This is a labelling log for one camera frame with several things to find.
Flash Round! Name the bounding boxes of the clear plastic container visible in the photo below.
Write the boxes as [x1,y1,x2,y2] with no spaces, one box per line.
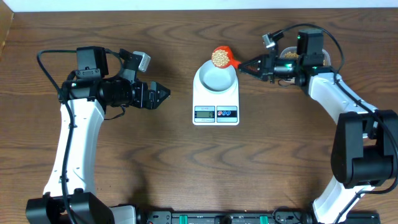
[279,47,331,66]

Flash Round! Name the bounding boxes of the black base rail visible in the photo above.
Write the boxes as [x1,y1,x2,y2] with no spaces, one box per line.
[136,205,382,224]

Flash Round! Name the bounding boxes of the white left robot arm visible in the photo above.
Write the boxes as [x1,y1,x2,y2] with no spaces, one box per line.
[25,46,170,223]

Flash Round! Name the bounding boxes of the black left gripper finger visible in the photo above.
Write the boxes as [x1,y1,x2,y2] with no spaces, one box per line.
[150,81,170,96]
[149,95,169,110]

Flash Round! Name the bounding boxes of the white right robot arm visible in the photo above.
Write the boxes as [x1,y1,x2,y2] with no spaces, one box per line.
[238,24,397,223]

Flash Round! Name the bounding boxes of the white digital kitchen scale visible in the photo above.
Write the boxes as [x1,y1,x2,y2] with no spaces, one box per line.
[192,74,240,126]

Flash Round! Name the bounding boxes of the cardboard box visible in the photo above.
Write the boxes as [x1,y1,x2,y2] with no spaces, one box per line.
[0,0,14,55]

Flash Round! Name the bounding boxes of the soybeans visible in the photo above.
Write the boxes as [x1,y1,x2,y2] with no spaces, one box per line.
[280,52,329,65]
[211,49,230,68]

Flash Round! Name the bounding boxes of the red measuring scoop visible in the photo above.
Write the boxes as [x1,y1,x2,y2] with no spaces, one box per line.
[214,46,241,68]

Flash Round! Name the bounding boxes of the white bowl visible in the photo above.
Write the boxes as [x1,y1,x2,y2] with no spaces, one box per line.
[198,60,237,92]

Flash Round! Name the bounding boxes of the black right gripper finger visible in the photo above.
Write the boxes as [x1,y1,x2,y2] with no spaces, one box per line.
[238,55,263,68]
[238,65,262,80]

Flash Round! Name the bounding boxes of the soybeans in container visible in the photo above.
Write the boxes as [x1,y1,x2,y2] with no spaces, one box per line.
[280,52,329,65]

